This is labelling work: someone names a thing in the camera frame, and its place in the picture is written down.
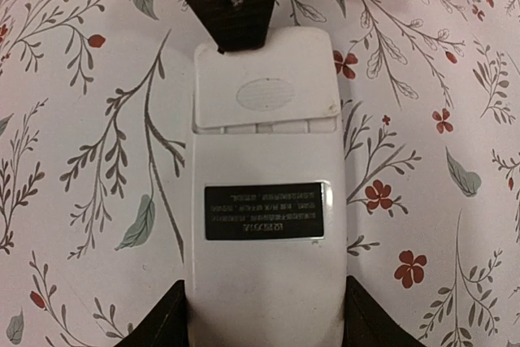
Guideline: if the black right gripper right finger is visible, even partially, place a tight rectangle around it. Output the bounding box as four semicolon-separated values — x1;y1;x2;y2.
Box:
343;275;424;347

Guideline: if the floral patterned table mat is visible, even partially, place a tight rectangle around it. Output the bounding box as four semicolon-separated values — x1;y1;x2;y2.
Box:
1;0;519;346

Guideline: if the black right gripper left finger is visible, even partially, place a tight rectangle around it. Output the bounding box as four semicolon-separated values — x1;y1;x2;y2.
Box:
121;280;189;347

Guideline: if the white remote control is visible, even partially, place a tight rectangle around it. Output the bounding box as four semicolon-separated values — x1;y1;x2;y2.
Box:
182;25;350;347

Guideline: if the white battery cover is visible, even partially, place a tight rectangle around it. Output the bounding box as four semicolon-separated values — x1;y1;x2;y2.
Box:
194;27;340;129

